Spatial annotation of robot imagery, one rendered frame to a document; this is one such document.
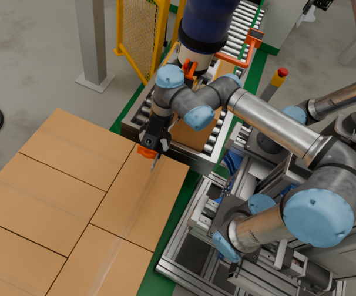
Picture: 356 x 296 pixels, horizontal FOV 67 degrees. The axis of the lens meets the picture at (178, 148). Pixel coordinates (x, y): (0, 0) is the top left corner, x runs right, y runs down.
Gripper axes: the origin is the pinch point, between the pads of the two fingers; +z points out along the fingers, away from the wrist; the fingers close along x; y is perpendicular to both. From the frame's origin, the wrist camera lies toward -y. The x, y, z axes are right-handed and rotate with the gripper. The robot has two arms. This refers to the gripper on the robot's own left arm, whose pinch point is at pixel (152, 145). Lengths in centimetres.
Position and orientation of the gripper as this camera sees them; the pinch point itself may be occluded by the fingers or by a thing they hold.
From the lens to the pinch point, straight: 99.9
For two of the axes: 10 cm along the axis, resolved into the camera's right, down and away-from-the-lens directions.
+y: 3.3, -7.7, 5.5
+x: -9.2, -3.8, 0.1
